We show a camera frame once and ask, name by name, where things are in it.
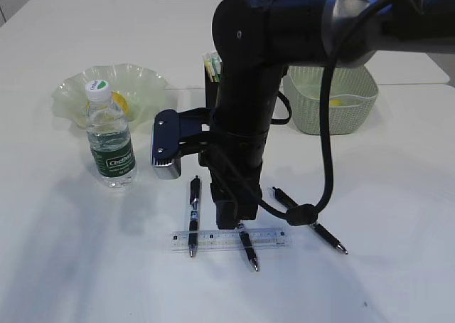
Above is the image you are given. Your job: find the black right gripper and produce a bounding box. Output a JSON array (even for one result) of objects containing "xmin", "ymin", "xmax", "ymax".
[{"xmin": 198, "ymin": 146, "xmax": 259, "ymax": 230}]

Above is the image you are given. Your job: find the black pen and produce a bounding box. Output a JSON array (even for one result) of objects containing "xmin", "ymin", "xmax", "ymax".
[
  {"xmin": 237, "ymin": 223, "xmax": 259, "ymax": 272},
  {"xmin": 188, "ymin": 176, "xmax": 201, "ymax": 258},
  {"xmin": 272, "ymin": 187, "xmax": 348, "ymax": 255}
]

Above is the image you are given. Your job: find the clear water bottle green label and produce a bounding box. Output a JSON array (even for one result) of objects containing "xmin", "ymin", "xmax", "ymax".
[{"xmin": 85, "ymin": 79, "xmax": 137, "ymax": 188}]

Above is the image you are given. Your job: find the yellow utility knife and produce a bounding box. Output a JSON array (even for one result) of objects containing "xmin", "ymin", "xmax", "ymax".
[{"xmin": 203, "ymin": 53, "xmax": 216, "ymax": 82}]

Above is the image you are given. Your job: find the green utility knife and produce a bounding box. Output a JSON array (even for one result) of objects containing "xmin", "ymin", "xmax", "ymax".
[{"xmin": 209, "ymin": 51, "xmax": 222, "ymax": 83}]

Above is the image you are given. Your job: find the yellow pear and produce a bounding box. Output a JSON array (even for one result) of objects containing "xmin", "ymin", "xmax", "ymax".
[{"xmin": 85, "ymin": 91, "xmax": 129, "ymax": 122}]

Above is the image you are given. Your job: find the black blue right robot arm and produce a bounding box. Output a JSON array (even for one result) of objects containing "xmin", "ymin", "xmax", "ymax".
[{"xmin": 203, "ymin": 0, "xmax": 454, "ymax": 229}]

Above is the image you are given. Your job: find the clear plastic ruler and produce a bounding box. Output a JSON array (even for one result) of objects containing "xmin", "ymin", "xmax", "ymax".
[{"xmin": 168, "ymin": 228, "xmax": 291, "ymax": 253}]

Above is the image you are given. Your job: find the black square pen holder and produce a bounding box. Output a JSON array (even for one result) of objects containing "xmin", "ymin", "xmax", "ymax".
[{"xmin": 204, "ymin": 67, "xmax": 219, "ymax": 109}]

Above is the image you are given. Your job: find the pale green wavy plate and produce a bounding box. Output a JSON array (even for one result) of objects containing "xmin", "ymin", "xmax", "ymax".
[{"xmin": 51, "ymin": 63, "xmax": 176, "ymax": 132}]

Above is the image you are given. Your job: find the pale green woven basket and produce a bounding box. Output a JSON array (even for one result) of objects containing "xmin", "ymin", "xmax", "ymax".
[{"xmin": 283, "ymin": 66, "xmax": 378, "ymax": 135}]

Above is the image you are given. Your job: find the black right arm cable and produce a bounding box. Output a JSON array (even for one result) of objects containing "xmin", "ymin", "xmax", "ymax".
[{"xmin": 216, "ymin": 0, "xmax": 427, "ymax": 228}]

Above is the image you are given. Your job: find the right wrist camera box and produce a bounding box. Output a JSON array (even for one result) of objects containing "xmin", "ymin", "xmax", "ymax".
[{"xmin": 151, "ymin": 107, "xmax": 211, "ymax": 180}]

